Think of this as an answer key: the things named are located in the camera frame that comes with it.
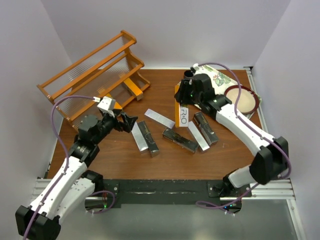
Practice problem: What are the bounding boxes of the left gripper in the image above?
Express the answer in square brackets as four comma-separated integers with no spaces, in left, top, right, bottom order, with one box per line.
[93,109,138,145]

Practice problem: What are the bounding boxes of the white orange R.O toothpaste box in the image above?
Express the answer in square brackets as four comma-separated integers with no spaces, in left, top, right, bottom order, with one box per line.
[174,83,189,128]

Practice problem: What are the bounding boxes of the gold honeycomb toothpaste box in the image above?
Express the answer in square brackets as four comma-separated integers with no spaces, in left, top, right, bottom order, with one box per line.
[108,96,123,111]

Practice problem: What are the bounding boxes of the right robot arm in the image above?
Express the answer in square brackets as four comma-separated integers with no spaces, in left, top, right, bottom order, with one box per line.
[174,73,292,197]

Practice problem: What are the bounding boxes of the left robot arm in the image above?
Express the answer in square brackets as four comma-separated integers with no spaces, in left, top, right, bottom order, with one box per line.
[15,112,138,240]

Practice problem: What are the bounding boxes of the orange wooden shelf rack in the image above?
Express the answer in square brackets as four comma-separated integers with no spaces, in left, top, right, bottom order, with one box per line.
[37,30,151,130]

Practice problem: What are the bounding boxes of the silver toothpaste box left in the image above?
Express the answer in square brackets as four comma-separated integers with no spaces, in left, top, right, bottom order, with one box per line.
[131,122,148,153]

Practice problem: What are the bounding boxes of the silver toothpaste box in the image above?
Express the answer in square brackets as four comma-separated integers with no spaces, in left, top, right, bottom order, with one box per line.
[188,121,210,152]
[144,109,175,129]
[131,122,148,153]

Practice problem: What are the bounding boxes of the dark blue mug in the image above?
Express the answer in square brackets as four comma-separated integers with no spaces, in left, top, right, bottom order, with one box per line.
[183,70,194,79]

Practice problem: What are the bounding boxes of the silver toothpaste box upper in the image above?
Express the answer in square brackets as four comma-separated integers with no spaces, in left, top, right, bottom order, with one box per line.
[144,109,175,129]

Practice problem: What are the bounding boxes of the red rimmed beige plate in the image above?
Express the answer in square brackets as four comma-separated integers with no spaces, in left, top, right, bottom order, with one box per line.
[224,85,260,115]

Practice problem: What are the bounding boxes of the silver toothpaste box right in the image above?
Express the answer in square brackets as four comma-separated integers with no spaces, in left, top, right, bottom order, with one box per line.
[188,121,210,152]

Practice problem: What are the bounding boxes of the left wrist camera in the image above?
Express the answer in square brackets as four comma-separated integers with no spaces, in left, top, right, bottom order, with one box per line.
[93,96,116,118]

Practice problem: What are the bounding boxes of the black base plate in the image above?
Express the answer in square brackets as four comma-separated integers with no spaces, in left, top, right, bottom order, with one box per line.
[83,178,253,211]

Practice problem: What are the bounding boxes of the aluminium frame rail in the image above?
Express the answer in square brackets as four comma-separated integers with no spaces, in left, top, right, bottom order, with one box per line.
[243,66,307,240]

